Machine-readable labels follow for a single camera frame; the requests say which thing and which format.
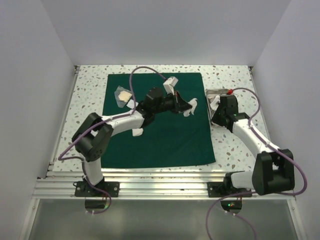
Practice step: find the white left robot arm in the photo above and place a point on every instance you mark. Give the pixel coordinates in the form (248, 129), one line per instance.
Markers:
(94, 134)

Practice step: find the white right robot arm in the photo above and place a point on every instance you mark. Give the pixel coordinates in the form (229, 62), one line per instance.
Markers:
(272, 172)

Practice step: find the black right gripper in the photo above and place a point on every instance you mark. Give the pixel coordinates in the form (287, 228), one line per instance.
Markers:
(215, 119)

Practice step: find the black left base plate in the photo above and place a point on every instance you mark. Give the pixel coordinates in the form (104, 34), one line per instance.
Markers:
(83, 189)

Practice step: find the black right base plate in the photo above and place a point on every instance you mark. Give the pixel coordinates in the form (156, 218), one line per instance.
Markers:
(219, 190)

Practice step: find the clear bag with gloves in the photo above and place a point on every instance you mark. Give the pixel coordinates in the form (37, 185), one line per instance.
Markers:
(122, 96)

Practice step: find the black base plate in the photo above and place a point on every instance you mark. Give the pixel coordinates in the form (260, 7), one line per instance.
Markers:
(83, 189)
(219, 190)

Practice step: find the stainless steel tray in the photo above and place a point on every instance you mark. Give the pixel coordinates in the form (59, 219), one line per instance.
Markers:
(209, 93)

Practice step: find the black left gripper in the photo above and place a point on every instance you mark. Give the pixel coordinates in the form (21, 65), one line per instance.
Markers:
(179, 105)

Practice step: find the white gauze pad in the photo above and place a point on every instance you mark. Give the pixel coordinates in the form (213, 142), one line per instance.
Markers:
(137, 132)
(215, 102)
(193, 103)

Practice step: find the green surgical cloth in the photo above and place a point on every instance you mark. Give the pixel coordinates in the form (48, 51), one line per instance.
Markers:
(171, 140)

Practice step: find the aluminium rail frame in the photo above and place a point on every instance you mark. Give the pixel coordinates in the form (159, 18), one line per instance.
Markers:
(170, 183)

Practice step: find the white printed paper packet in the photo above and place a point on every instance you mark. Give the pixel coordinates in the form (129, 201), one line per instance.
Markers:
(132, 104)

